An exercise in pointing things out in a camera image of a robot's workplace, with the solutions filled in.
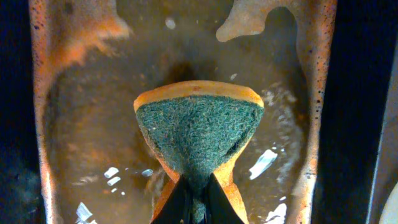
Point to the white plate with orange sauce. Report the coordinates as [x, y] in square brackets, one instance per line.
[389, 214]

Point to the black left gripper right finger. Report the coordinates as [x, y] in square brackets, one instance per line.
[218, 208]

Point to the small black sponge tray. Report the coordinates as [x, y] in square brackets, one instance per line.
[72, 150]

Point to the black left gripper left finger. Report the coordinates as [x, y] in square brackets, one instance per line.
[177, 207]

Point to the yellow green scrub sponge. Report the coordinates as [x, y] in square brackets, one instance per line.
[198, 128]

